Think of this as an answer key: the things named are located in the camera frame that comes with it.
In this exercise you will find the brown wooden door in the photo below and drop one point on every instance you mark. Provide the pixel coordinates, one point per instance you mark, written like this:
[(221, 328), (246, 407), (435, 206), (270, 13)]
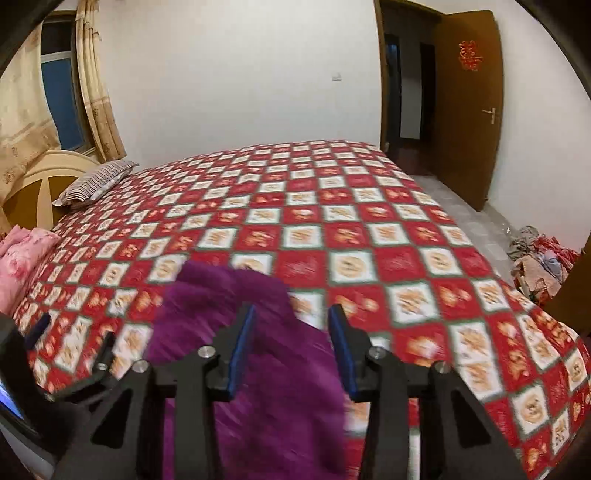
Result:
[(465, 144)]

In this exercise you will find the red double happiness sticker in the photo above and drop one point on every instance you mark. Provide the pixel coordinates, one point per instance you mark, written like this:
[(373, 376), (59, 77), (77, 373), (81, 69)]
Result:
[(469, 56)]

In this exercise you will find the window with blue pane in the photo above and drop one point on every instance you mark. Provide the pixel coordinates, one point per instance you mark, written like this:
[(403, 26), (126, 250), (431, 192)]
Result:
[(61, 81)]

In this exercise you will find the red patchwork bear bedspread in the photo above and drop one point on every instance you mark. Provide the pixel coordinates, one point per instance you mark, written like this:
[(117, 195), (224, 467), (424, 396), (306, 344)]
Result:
[(338, 222)]

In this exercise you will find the beige right curtain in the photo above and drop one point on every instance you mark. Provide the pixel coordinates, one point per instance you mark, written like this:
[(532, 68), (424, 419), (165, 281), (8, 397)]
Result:
[(96, 101)]

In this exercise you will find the purple puffer jacket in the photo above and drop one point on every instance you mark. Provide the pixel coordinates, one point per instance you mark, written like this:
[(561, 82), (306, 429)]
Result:
[(287, 419)]

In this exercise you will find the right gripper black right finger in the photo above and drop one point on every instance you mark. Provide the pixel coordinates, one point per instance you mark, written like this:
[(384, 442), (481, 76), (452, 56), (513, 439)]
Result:
[(423, 417)]

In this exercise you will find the clothes pile on floor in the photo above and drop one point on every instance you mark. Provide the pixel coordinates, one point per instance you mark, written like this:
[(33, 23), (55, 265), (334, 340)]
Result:
[(541, 264)]

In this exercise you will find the cream wooden headboard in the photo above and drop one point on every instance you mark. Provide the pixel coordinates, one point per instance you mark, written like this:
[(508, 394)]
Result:
[(29, 204)]

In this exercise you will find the beige curtain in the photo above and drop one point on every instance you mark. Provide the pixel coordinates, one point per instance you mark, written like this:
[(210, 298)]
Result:
[(28, 130), (96, 101)]

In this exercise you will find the pink floral folded blanket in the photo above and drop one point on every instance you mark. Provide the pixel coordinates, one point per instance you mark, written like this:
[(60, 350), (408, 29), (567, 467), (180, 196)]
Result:
[(22, 252)]

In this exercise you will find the beige left curtain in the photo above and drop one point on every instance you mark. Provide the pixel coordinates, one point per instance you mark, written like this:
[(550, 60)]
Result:
[(28, 130)]

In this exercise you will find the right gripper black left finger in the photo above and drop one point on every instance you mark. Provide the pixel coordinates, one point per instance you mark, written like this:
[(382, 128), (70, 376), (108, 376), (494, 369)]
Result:
[(124, 436)]

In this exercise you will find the silver door handle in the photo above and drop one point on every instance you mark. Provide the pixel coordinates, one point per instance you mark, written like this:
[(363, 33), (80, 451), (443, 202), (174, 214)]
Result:
[(492, 113)]

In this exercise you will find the grey striped pillow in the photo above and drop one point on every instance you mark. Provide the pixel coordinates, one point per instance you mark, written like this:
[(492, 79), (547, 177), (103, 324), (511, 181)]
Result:
[(94, 184)]

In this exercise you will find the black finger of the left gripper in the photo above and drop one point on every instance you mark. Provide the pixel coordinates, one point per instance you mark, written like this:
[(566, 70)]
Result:
[(36, 331), (90, 390)]

